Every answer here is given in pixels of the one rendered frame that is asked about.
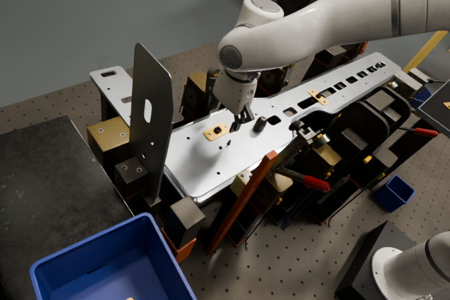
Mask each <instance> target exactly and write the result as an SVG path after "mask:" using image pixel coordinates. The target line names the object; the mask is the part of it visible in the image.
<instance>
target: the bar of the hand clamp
mask: <svg viewBox="0 0 450 300"><path fill-rule="evenodd" d="M300 123H301V122H300V121H298V120H296V121H294V122H293V123H291V124H290V125H289V128H288V129H289V130H290V131H294V130H296V132H297V133H296V135H297V136H296V137H295V138H294V139H293V140H292V141H291V142H290V143H289V144H288V145H287V146H286V147H285V148H284V149H283V150H282V151H281V152H280V153H279V155H278V157H277V158H276V159H275V161H274V163H273V164H272V165H271V167H270V169H271V171H272V172H274V170H276V169H277V168H278V167H280V166H282V165H283V164H284V163H285V162H286V161H288V160H289V159H290V158H291V157H292V156H294V154H296V152H298V151H299V150H300V149H301V148H302V147H303V146H304V145H306V146H309V147H310V148H311V149H312V148H313V147H314V146H315V145H314V144H313V140H312V138H314V136H316V134H315V132H314V131H312V129H311V128H310V127H309V128H307V129H306V130H305V131H304V130H303V129H300V128H299V126H300V125H301V124H300Z"/></svg>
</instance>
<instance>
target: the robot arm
mask: <svg viewBox="0 0 450 300"><path fill-rule="evenodd" d="M283 16H284V12H283V10H282V9H281V8H280V7H279V6H278V5H277V4H276V3H274V2H273V1H271V0H244V2H243V4H242V8H241V10H240V15H239V17H238V21H237V23H236V25H235V27H234V29H233V30H232V31H230V32H229V33H227V34H226V35H225V36H224V37H223V38H222V40H221V41H220V43H219V45H218V49H217V56H218V60H219V62H220V63H221V65H222V66H223V67H222V69H221V71H220V73H219V75H218V77H217V78H215V77H211V78H208V84H209V87H208V88H209V91H210V95H209V97H210V102H209V105H208V111H211V110H214V109H216V108H217V107H218V103H219V101H220V102H221V103H222V104H223V105H224V106H225V107H226V108H227V109H228V110H229V111H230V112H231V113H232V114H233V115H234V122H232V125H231V127H230V130H229V133H233V132H237V131H238V130H239V129H240V127H241V124H246V123H249V122H251V121H253V120H255V117H254V115H253V113H252V111H251V108H250V106H251V104H252V101H253V98H254V94H255V91H256V85H257V79H256V78H259V77H260V71H261V70H270V69H275V68H280V67H284V66H288V65H291V64H294V63H297V62H300V61H302V60H304V59H306V58H309V57H311V56H313V55H315V54H317V53H319V52H320V51H322V50H325V49H327V48H330V47H334V46H340V45H346V44H355V43H360V42H369V41H374V40H383V39H388V38H397V37H400V36H401V37H402V36H407V35H415V34H420V33H428V32H433V31H448V32H449V33H450V0H318V1H316V2H314V3H312V4H310V5H308V6H306V7H304V8H302V9H300V10H298V11H296V12H294V13H292V14H290V15H288V16H286V17H283ZM239 114H240V118H239V116H238V115H239ZM245 114H246V117H245ZM370 267H371V273H372V277H373V279H374V282H375V284H376V286H377V288H378V290H379V292H380V293H381V295H382V296H383V297H384V298H385V300H431V299H432V297H431V294H433V293H438V292H440V291H444V290H447V289H450V232H443V233H440V234H438V235H436V236H433V237H432V238H430V239H427V240H425V241H423V242H421V243H420V244H418V245H416V246H414V247H412V248H410V249H408V250H406V251H404V252H402V251H400V250H398V249H395V248H391V247H385V248H381V249H379V250H377V251H376V252H375V253H374V255H373V256H372V260H371V265H370Z"/></svg>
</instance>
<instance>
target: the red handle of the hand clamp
mask: <svg viewBox="0 0 450 300"><path fill-rule="evenodd" d="M274 173H278V174H280V175H283V176H285V177H288V178H291V179H294V180H295V181H299V182H301V183H303V184H304V185H307V186H309V187H311V188H314V189H317V190H319V191H322V192H327V191H329V190H330V185H329V183H327V182H326V181H322V180H320V179H316V178H314V177H311V176H308V175H303V174H300V173H297V172H295V171H291V170H290V169H286V168H284V167H281V166H280V167H278V168H277V169H276V170H274Z"/></svg>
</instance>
